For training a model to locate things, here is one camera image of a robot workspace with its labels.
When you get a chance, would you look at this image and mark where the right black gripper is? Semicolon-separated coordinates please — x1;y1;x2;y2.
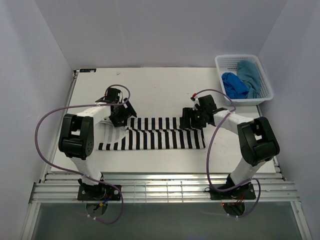
180;107;207;129

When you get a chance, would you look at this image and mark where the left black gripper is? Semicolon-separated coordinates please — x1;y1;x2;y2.
108;98;136;128

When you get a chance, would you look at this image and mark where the black white striped tank top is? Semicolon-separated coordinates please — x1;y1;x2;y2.
97;117;206;151

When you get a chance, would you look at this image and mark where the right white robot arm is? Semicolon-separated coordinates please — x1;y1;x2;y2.
180;95;280;199

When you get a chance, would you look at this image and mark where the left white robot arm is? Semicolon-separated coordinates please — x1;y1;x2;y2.
58;84;137;200

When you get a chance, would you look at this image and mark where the blue tank top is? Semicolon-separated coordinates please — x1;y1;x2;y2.
221;72;249;99

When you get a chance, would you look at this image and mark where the teal tank top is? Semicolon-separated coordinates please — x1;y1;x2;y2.
237;60;261;99

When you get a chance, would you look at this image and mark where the blue label sticker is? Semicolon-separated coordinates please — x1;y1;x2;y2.
79;68;97;73

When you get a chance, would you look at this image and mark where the white plastic basket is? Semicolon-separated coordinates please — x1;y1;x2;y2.
215;54;274;106

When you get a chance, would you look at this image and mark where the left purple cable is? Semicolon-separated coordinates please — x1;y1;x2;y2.
34;84;132;225

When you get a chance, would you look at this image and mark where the aluminium rail frame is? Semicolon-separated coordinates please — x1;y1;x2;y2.
29;172;300;204

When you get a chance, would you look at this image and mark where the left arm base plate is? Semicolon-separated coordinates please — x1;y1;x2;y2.
77;178;121;202

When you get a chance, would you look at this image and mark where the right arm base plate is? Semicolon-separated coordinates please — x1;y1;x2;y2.
204;181;256;201

